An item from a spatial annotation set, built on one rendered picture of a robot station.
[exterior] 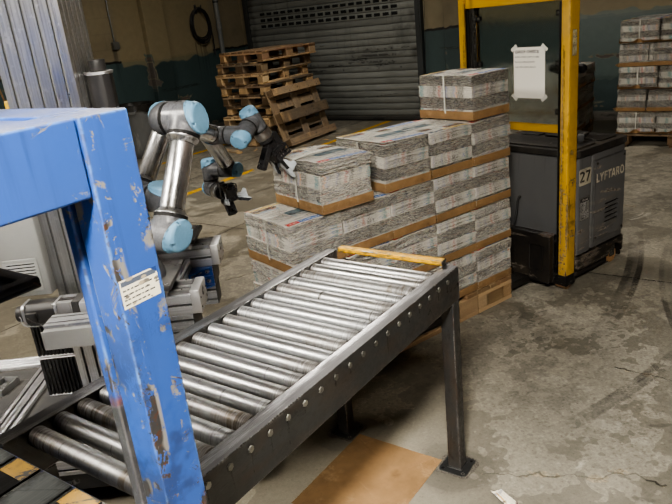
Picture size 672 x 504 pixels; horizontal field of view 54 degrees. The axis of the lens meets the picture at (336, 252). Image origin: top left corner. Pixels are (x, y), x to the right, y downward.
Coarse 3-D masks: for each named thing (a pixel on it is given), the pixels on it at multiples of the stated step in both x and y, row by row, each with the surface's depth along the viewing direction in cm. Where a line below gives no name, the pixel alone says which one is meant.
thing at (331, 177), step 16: (304, 160) 282; (320, 160) 278; (336, 160) 278; (352, 160) 284; (368, 160) 289; (304, 176) 285; (320, 176) 275; (336, 176) 281; (352, 176) 286; (368, 176) 292; (304, 192) 287; (320, 192) 278; (336, 192) 283; (352, 192) 289
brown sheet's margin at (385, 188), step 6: (420, 174) 314; (426, 174) 316; (402, 180) 308; (408, 180) 310; (414, 180) 312; (420, 180) 315; (426, 180) 317; (372, 186) 311; (378, 186) 307; (384, 186) 304; (390, 186) 304; (396, 186) 307; (402, 186) 309; (408, 186) 311; (384, 192) 305
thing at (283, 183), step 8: (296, 152) 301; (304, 152) 300; (288, 160) 292; (280, 168) 299; (280, 176) 301; (288, 176) 295; (280, 184) 302; (288, 184) 296; (280, 192) 304; (288, 192) 298
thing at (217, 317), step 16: (320, 256) 244; (336, 256) 250; (288, 272) 231; (256, 288) 220; (272, 288) 220; (240, 304) 209; (208, 320) 200; (176, 336) 192; (192, 336) 192; (96, 384) 170; (64, 400) 164; (80, 400) 163; (96, 400) 167; (32, 416) 158; (48, 416) 157; (16, 432) 152; (16, 448) 151; (32, 448) 154; (32, 464) 155; (48, 464) 158
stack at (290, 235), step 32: (416, 192) 316; (448, 192) 330; (256, 224) 295; (288, 224) 277; (320, 224) 284; (352, 224) 296; (384, 224) 307; (448, 224) 335; (288, 256) 280; (352, 256) 299
